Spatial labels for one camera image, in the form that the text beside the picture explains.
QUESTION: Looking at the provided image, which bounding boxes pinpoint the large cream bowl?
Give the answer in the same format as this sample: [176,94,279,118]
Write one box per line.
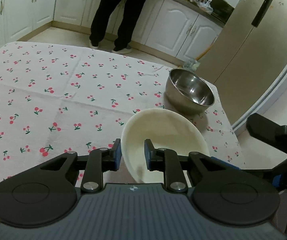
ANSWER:
[121,108,210,183]

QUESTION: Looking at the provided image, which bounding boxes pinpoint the stainless steel bowl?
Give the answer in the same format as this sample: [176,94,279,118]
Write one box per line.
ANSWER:
[165,68,215,115]

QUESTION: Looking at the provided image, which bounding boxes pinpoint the white kitchen base cabinets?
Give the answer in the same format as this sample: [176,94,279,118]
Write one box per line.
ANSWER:
[0,0,224,62]

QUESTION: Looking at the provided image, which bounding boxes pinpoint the cherry print tablecloth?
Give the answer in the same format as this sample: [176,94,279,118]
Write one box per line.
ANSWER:
[0,41,246,230]

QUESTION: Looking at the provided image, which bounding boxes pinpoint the beige refrigerator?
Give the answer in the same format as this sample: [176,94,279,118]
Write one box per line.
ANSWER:
[197,0,287,124]

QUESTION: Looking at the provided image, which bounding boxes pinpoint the person in dark clothes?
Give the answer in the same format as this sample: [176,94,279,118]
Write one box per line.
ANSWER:
[89,0,165,54]

